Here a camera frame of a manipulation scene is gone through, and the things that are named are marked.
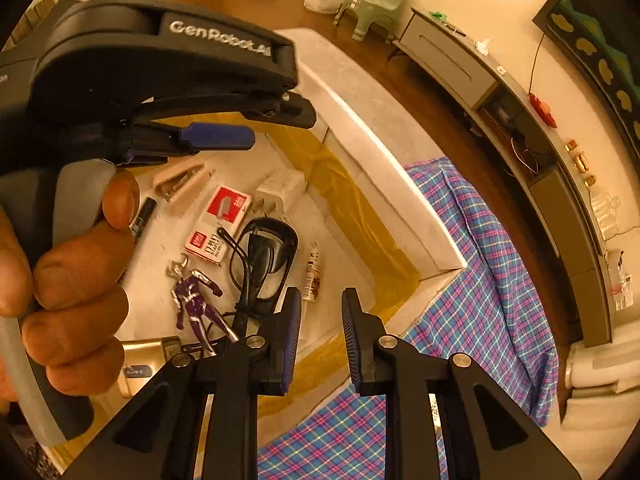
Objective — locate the clear glass cup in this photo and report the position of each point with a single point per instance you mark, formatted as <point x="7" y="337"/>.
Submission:
<point x="611" y="227"/>
<point x="605" y="206"/>

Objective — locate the gold bowl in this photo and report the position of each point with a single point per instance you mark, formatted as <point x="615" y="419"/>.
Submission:
<point x="581" y="161"/>

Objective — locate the blue plaid cloth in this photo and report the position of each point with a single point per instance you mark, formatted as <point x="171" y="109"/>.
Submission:
<point x="475" y="285"/>

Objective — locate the green plastic stool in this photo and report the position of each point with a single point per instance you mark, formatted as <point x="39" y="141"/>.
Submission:
<point x="372" y="5"/>

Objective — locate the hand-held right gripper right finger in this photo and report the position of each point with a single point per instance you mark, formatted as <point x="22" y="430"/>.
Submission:
<point x="352" y="342"/>

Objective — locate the green toy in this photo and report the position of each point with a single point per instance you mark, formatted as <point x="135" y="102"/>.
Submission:
<point x="437" y="14"/>

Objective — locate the green patterned wall cloth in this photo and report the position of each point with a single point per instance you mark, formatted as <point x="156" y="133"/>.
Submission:
<point x="600" y="55"/>

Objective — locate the person's left hand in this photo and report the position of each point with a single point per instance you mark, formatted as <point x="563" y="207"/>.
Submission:
<point x="80" y="300"/>

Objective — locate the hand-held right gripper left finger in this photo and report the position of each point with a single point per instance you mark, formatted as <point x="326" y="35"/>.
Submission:
<point x="292" y="342"/>

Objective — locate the small white red printed box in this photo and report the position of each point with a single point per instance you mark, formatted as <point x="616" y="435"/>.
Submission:
<point x="220" y="205"/>

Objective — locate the black glasses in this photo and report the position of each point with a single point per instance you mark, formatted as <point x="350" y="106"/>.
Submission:
<point x="265" y="255"/>

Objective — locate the small white tube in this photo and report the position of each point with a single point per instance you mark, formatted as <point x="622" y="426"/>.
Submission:
<point x="312" y="275"/>

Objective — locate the purple silver toy figure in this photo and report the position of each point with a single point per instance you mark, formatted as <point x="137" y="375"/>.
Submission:
<point x="192" y="295"/>

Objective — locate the golden tin box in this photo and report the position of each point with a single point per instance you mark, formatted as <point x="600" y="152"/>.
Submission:
<point x="145" y="355"/>

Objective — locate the grey tv cabinet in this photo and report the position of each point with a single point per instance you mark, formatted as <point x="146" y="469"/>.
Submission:
<point x="450" y="55"/>

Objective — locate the red plate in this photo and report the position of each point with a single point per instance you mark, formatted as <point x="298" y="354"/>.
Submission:
<point x="542" y="109"/>

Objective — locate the black marker pen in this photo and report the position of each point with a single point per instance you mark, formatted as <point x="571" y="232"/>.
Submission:
<point x="145" y="215"/>

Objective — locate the white desk organizer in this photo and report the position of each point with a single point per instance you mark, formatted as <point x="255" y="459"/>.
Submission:
<point x="619" y="280"/>

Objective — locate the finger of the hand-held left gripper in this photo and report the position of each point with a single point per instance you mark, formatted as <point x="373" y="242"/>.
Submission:
<point x="280" y="107"/>
<point x="220" y="137"/>

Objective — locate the pink white stapler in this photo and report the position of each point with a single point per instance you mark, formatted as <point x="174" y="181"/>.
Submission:
<point x="185" y="180"/>

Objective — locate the small gold cup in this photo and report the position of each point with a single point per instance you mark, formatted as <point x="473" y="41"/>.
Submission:
<point x="572" y="146"/>
<point x="589" y="179"/>

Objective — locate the white charger plug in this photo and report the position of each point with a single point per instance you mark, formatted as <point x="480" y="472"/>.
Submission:
<point x="280" y="187"/>

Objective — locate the small white figurine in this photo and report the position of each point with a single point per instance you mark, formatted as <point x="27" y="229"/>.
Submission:
<point x="483" y="46"/>

